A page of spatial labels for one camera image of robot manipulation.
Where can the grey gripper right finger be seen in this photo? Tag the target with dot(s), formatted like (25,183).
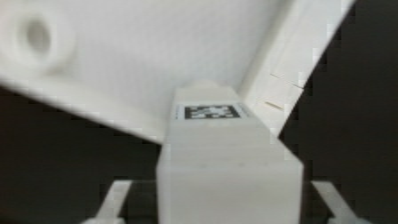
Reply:
(343,214)

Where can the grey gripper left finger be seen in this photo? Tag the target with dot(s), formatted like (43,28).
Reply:
(107,215)

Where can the white desk leg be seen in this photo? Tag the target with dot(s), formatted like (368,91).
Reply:
(228,172)

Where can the white desk top tray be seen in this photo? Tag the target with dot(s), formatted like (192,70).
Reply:
(100,54)

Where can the white obstacle fence frame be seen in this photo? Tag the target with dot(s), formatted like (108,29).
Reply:
(288,57)

